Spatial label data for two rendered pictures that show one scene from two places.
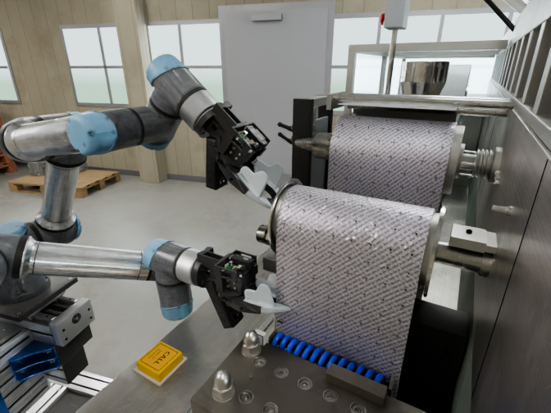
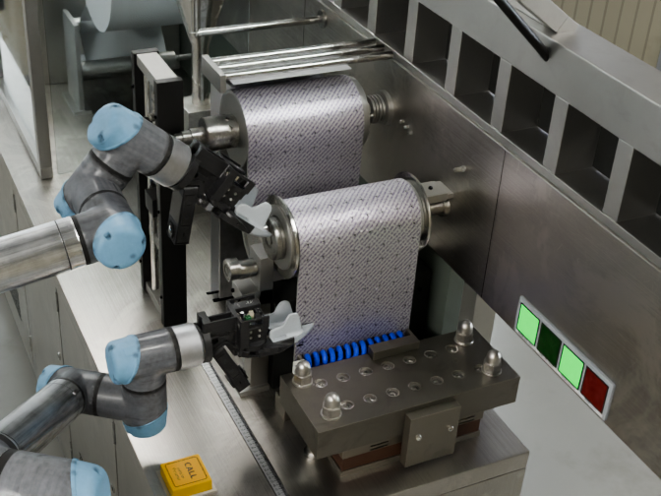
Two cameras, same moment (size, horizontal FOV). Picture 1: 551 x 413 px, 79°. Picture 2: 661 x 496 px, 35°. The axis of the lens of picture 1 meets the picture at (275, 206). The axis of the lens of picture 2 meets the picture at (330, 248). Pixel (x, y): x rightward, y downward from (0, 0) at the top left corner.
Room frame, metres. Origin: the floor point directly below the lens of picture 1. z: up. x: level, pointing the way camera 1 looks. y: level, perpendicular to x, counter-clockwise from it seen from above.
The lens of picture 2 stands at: (-0.34, 1.23, 2.22)
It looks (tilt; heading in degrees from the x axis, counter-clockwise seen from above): 32 degrees down; 303
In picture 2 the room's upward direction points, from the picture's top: 4 degrees clockwise
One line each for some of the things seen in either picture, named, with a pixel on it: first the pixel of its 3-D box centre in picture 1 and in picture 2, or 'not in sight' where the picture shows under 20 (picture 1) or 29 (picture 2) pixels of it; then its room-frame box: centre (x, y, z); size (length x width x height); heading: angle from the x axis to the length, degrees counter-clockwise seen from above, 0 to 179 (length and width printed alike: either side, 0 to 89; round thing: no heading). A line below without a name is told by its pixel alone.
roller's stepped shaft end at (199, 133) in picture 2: (306, 143); (188, 137); (0.84, -0.08, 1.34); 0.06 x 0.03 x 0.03; 60
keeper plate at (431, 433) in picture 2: not in sight; (431, 434); (0.25, -0.05, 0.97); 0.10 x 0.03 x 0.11; 60
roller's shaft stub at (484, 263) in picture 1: (462, 256); (428, 208); (0.43, -0.28, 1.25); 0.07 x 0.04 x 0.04; 60
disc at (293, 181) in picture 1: (288, 216); (280, 236); (0.58, -0.02, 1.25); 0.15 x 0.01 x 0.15; 150
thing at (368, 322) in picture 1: (335, 315); (355, 305); (0.46, -0.10, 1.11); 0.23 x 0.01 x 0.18; 60
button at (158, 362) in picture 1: (160, 360); (186, 476); (0.55, 0.26, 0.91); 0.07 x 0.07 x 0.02; 60
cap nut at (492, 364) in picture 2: not in sight; (493, 360); (0.22, -0.20, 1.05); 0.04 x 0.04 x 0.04
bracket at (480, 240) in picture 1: (473, 237); (433, 191); (0.43, -0.29, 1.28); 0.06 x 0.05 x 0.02; 60
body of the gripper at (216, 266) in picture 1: (225, 274); (232, 332); (0.58, 0.10, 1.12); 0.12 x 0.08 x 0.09; 61
